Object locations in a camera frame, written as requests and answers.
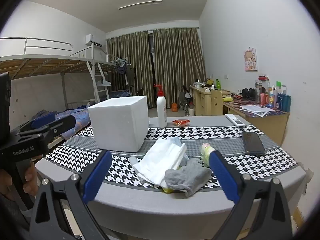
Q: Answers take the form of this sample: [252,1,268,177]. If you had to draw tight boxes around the white paper sheets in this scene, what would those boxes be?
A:
[239,104,275,117]

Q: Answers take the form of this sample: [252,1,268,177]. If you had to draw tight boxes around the person's left hand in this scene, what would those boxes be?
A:
[0,156,43,201]

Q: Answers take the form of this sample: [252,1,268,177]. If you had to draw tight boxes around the houndstooth tablecloth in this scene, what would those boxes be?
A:
[44,124,299,189]

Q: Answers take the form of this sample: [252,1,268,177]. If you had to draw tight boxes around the brown curtain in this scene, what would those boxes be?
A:
[107,31,153,108]
[152,27,207,109]

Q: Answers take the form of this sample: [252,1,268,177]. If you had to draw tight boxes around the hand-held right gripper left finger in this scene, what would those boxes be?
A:
[29,150,113,240]

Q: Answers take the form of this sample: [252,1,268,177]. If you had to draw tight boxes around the white plastic hanger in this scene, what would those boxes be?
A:
[96,76,112,87]

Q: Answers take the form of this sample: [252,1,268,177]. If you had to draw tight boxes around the white remote control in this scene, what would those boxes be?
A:
[225,114,246,127]

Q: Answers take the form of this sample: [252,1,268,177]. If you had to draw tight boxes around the wooden drawer desk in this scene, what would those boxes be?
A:
[189,85,213,117]

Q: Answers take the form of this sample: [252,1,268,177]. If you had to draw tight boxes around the blue checked blanket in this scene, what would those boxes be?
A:
[31,102,92,140]

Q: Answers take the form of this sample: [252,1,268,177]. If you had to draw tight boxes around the row of toiletry bottles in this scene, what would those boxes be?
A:
[255,75,292,113]

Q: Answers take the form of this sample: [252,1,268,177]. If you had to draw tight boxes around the white pump bottle red cap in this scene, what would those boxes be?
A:
[153,84,167,129]

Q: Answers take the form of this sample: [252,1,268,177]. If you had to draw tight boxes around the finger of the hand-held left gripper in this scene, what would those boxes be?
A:
[37,115,77,142]
[19,113,57,133]

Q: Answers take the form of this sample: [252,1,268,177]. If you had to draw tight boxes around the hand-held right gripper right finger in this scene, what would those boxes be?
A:
[209,150,293,240]

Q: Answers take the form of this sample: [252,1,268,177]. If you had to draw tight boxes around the ceiling tube light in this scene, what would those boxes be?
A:
[118,0,163,10]

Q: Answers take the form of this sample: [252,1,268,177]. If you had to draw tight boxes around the dark patterned desk mat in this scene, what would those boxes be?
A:
[224,96,288,118]

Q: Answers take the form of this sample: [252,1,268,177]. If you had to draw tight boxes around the pink cartoon wall poster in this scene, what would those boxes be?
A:
[244,47,258,72]

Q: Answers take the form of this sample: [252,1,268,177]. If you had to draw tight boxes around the light wooden desk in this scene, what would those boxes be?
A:
[222,97,290,147]

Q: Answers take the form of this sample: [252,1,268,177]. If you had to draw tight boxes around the white foam box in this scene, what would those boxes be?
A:
[87,95,150,153]

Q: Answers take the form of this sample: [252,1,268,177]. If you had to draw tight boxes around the black headphones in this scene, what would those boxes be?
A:
[241,87,257,100]

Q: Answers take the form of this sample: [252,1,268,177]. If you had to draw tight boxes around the white metal bunk bed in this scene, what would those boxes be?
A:
[0,37,110,155]
[72,46,133,105]

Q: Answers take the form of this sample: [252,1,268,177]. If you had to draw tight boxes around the person's left forearm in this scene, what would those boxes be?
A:
[0,195,33,240]

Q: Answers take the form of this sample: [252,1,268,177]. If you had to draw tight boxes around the wooden smiley chair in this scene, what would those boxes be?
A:
[209,89,223,116]

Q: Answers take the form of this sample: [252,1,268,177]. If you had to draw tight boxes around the white air conditioner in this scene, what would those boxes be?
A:
[85,34,103,47]

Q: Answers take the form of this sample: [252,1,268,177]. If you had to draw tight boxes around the hanging dark clothes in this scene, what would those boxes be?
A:
[115,62,137,93]

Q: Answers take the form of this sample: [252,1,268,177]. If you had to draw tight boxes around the black smartphone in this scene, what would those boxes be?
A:
[241,131,266,155]

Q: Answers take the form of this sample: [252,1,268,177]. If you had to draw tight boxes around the blue checked bedding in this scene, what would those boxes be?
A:
[109,89,133,99]

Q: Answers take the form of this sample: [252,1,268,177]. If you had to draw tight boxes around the blue face mask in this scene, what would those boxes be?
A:
[132,136,188,183]

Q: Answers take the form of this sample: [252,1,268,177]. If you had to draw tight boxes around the grey sock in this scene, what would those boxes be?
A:
[164,159,213,197]

